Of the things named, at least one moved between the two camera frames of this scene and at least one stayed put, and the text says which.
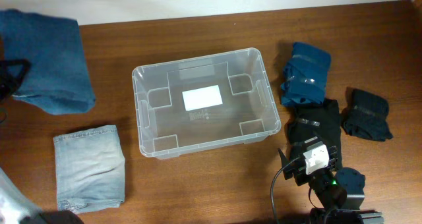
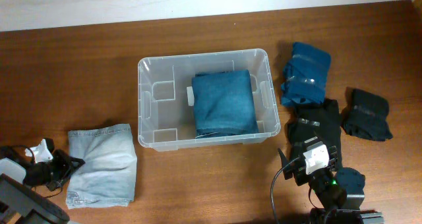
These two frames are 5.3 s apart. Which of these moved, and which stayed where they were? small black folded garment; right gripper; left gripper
Moved: left gripper
Stayed: right gripper; small black folded garment
